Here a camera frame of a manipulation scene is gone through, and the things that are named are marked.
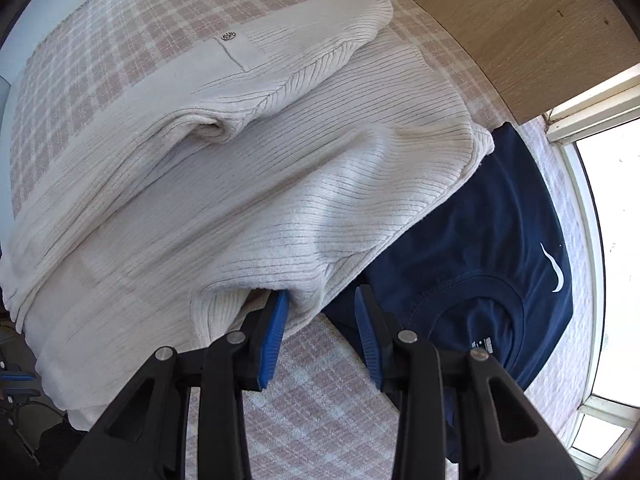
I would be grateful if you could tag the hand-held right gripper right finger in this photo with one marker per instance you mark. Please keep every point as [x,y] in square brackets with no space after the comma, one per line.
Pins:
[367,340]

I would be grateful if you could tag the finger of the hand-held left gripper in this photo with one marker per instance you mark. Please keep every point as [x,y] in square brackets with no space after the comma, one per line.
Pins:
[25,394]
[17,378]

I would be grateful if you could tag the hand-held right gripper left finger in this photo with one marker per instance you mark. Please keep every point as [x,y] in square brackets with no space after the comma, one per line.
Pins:
[272,340]

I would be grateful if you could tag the pink plaid blanket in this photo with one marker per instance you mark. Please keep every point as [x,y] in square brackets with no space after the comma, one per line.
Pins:
[310,410]

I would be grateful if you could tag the navy blue t-shirt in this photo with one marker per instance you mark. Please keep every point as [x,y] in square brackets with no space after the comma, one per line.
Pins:
[475,240]

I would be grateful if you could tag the oak veneer board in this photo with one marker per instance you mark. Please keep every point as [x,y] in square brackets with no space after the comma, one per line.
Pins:
[500,25]

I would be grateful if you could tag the white framed bay window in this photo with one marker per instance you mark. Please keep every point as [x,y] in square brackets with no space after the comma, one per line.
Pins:
[615,260]

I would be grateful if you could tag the cream ribbed knit cardigan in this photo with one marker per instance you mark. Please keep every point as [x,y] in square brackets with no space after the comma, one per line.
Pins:
[250,200]

